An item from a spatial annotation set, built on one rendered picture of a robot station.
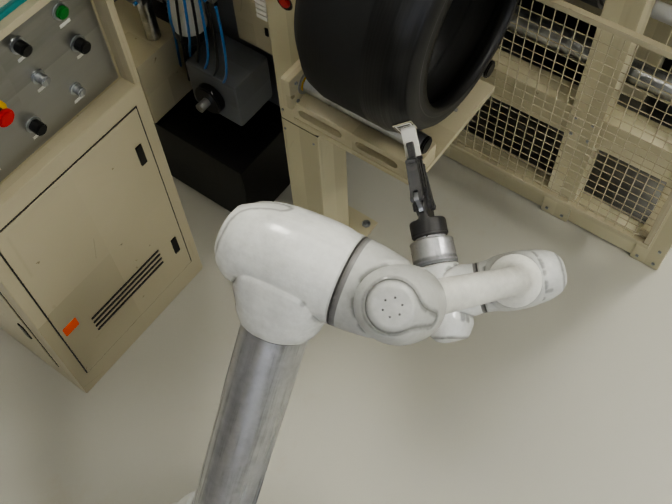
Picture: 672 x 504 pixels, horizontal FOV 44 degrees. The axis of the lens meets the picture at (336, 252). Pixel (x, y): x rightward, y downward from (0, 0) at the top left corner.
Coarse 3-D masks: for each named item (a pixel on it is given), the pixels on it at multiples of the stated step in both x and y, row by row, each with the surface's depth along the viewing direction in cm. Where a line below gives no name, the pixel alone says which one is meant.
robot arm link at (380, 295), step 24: (360, 264) 108; (384, 264) 108; (408, 264) 112; (336, 288) 108; (360, 288) 105; (384, 288) 103; (408, 288) 104; (432, 288) 108; (336, 312) 109; (360, 312) 105; (384, 312) 104; (408, 312) 103; (432, 312) 108; (384, 336) 105; (408, 336) 106
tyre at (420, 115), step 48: (336, 0) 154; (384, 0) 149; (432, 0) 149; (480, 0) 195; (336, 48) 159; (384, 48) 153; (432, 48) 156; (480, 48) 195; (336, 96) 172; (384, 96) 161; (432, 96) 194
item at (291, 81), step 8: (296, 64) 196; (288, 72) 194; (296, 72) 194; (280, 80) 194; (288, 80) 193; (296, 80) 195; (288, 88) 195; (296, 88) 197; (288, 96) 197; (296, 96) 199; (288, 104) 200
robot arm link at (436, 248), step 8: (416, 240) 168; (424, 240) 165; (432, 240) 164; (440, 240) 164; (448, 240) 165; (416, 248) 166; (424, 248) 165; (432, 248) 164; (440, 248) 164; (448, 248) 165; (416, 256) 166; (424, 256) 165; (432, 256) 164; (440, 256) 164; (448, 256) 164; (456, 256) 166; (416, 264) 166; (424, 264) 164
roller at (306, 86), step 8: (304, 80) 197; (304, 88) 198; (312, 88) 196; (320, 96) 196; (328, 104) 196; (336, 104) 194; (344, 112) 195; (352, 112) 193; (360, 120) 193; (376, 128) 191; (392, 136) 189; (400, 136) 188; (424, 136) 186; (424, 144) 186; (424, 152) 188
